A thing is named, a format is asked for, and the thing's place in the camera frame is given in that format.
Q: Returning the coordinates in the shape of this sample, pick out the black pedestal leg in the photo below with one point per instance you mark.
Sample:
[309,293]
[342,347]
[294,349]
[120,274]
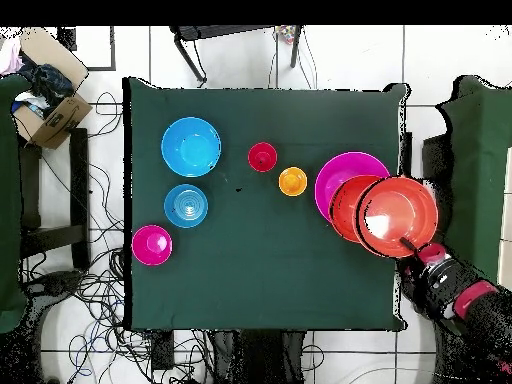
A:
[60,282]

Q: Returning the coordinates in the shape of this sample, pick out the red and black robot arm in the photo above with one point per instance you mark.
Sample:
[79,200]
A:
[472,308]

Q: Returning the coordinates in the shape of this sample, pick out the orange cup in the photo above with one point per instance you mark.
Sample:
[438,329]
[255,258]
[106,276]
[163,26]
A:
[292,181]

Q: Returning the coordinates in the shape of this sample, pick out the large pink bowl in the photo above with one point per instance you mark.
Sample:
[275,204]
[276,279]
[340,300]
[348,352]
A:
[328,180]

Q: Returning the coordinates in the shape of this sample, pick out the black rectangular box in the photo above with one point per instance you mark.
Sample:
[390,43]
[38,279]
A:
[162,352]

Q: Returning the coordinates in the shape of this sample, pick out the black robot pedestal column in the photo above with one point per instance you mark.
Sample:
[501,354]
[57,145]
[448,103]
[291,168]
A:
[256,356]

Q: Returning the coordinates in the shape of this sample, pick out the black bench frame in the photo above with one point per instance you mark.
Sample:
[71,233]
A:
[78,180]

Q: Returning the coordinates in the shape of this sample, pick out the large blue bowl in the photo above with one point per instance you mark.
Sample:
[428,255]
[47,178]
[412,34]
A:
[191,146]

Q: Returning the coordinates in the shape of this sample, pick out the dark green tablecloth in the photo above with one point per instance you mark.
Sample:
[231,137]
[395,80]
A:
[280,280]

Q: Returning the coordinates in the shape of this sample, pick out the small magenta bowl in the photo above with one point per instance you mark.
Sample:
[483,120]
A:
[152,244]

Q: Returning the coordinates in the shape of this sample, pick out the orange-red bowl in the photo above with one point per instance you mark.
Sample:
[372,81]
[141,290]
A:
[342,208]
[400,212]

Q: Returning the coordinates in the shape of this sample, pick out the red cup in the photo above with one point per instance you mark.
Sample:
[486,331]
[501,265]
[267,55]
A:
[262,156]

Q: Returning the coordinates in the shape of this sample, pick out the dark blue cloth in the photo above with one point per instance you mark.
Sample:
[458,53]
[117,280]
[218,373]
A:
[48,84]

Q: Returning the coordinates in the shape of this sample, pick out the colourful small objects pile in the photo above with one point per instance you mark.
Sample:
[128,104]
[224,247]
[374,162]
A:
[286,34]

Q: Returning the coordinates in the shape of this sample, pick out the black stool frame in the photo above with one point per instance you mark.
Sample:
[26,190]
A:
[188,32]

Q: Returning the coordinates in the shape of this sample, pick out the small blue bowl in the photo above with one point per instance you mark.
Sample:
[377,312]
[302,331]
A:
[186,206]

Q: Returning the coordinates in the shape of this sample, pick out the green cloth covered table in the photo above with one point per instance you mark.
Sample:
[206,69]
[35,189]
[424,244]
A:
[10,200]
[480,140]

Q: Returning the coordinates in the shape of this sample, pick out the cardboard box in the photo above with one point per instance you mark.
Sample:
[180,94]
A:
[60,120]

